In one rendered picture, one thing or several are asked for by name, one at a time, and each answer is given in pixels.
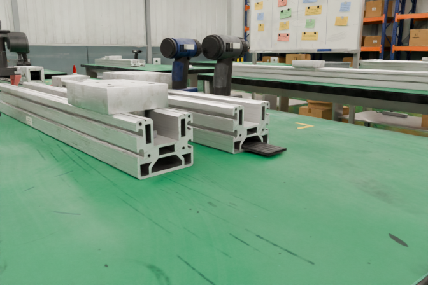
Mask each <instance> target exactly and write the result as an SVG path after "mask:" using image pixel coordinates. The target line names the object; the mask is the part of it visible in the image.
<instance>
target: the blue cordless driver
mask: <svg viewBox="0 0 428 285"><path fill-rule="evenodd" d="M160 51H161V54H162V55H163V56H164V57H165V58H170V59H175V61H173V63H172V72H171V74H172V90H182V91H188V92H197V93H198V89H197V88H196V87H188V86H187V76H188V69H189V60H190V59H191V58H192V57H197V56H199V55H200V54H201V53H202V50H201V43H200V42H199V41H198V40H196V39H189V38H165V39H163V40H162V42H161V44H160Z"/></svg>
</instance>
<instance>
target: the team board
mask: <svg viewBox="0 0 428 285"><path fill-rule="evenodd" d="M364 3H365V0H250V26H249V47H250V49H249V53H252V54H253V55H252V65H257V53H353V66H352V69H358V68H359V58H360V52H361V43H362V27H363V19H364ZM354 121H355V106H353V105H350V108H349V117H348V123H350V124H354Z"/></svg>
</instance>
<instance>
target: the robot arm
mask: <svg viewBox="0 0 428 285"><path fill-rule="evenodd" d="M5 42H6V46H7V49H8V50H9V51H10V52H29V42H28V38H27V36H26V34H25V33H23V32H10V30H1V21H0V76H9V75H10V79H11V84H12V85H15V86H18V84H19V82H20V79H21V77H22V75H21V73H15V71H17V67H8V63H7V57H6V52H3V51H6V47H5Z"/></svg>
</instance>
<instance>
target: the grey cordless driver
mask: <svg viewBox="0 0 428 285"><path fill-rule="evenodd" d="M248 49H250V47H249V46H248V44H247V43H246V41H245V40H244V39H243V38H241V37H236V36H227V35H218V34H212V35H208V36H206V37H205V38H204V39H203V42H202V44H201V50H202V53H203V55H204V56H205V57H206V58H207V59H212V60H217V63H216V64H215V68H214V76H213V86H214V90H213V95H222V96H228V97H237V98H242V95H241V94H231V78H232V66H233V62H235V61H236V59H238V58H242V57H243V56H244V55H245V54H246V52H247V51H248Z"/></svg>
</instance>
